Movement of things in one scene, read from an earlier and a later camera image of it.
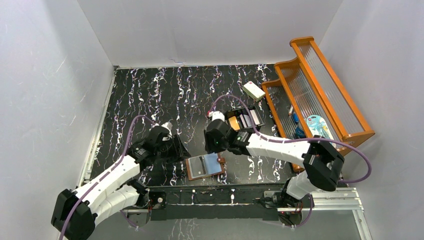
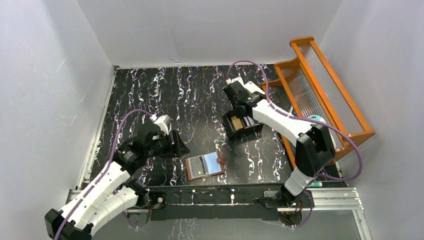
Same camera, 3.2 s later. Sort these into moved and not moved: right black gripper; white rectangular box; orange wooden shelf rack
Moved: right black gripper
Not moved: orange wooden shelf rack; white rectangular box
